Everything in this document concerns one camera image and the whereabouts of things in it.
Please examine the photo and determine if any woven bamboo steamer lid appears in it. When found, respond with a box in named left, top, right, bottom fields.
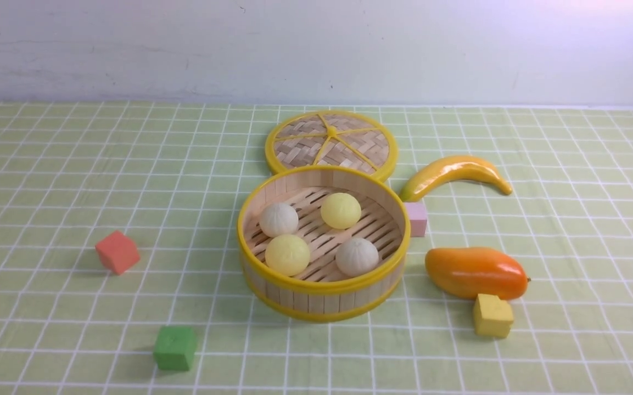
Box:
left=264, top=110, right=399, bottom=182

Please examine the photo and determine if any red foam cube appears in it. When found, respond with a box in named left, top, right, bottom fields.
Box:
left=95, top=230, right=141, bottom=275

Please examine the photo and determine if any green foam cube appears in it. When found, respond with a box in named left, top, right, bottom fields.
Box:
left=153, top=325, right=198, bottom=371

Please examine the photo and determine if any yellow bun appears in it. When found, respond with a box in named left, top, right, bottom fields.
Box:
left=320, top=193, right=362, bottom=230
left=265, top=234, right=311, bottom=276

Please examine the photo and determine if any yellow bun front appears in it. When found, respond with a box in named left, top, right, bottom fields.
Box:
left=265, top=234, right=311, bottom=276

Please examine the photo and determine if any orange plastic mango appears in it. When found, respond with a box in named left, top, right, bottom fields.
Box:
left=424, top=247, right=530, bottom=300

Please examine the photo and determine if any pink foam cube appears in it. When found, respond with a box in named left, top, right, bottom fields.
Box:
left=404, top=201, right=428, bottom=238

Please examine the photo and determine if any green checkered tablecloth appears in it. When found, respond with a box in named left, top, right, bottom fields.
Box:
left=0, top=102, right=633, bottom=394

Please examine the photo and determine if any bamboo steamer tray yellow rim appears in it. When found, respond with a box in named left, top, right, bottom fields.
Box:
left=236, top=166, right=411, bottom=322

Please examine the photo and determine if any yellow foam cube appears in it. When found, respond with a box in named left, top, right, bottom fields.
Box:
left=473, top=294, right=514, bottom=339

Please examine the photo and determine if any white bun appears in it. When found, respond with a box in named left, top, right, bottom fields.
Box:
left=335, top=238, right=380, bottom=278
left=259, top=202, right=299, bottom=238

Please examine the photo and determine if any yellow plastic banana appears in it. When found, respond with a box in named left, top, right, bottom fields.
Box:
left=399, top=155, right=513, bottom=202

